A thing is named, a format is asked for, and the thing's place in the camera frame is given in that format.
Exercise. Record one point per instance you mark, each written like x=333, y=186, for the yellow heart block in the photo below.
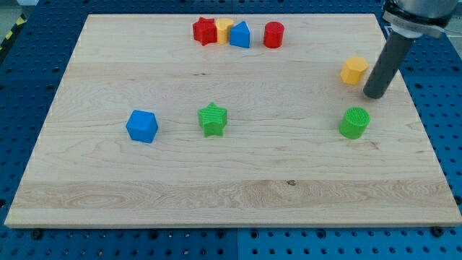
x=223, y=26

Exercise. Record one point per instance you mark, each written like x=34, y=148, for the green cylinder block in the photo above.
x=354, y=122

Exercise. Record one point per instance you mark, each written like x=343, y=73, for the red star block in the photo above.
x=205, y=31

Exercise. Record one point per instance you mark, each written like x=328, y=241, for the wooden board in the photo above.
x=282, y=161

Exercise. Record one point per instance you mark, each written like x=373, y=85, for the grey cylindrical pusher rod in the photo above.
x=393, y=53

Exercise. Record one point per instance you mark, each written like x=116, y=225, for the blue triangle block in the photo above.
x=240, y=35

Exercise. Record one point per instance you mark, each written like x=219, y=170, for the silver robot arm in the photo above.
x=409, y=20

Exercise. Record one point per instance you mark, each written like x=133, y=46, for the yellow hexagon block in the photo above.
x=353, y=70

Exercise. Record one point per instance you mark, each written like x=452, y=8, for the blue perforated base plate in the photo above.
x=34, y=60

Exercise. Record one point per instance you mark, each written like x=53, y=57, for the green star block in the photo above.
x=212, y=119

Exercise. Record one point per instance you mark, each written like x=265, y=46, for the red cylinder block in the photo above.
x=273, y=34

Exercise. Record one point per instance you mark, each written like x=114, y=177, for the blue cube block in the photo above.
x=142, y=126

